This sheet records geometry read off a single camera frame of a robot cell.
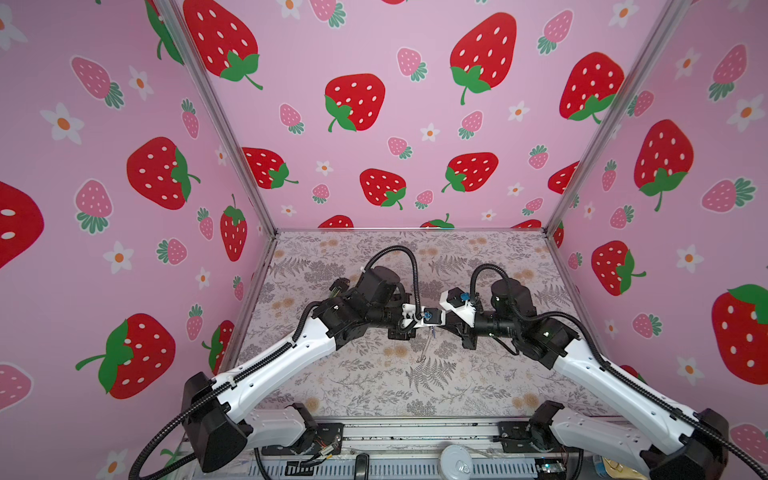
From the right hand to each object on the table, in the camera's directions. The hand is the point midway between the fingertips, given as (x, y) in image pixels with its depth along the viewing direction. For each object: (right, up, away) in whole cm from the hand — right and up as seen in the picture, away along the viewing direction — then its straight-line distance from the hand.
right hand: (434, 319), depth 70 cm
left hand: (-1, +2, 0) cm, 2 cm away
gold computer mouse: (+42, -34, -3) cm, 54 cm away
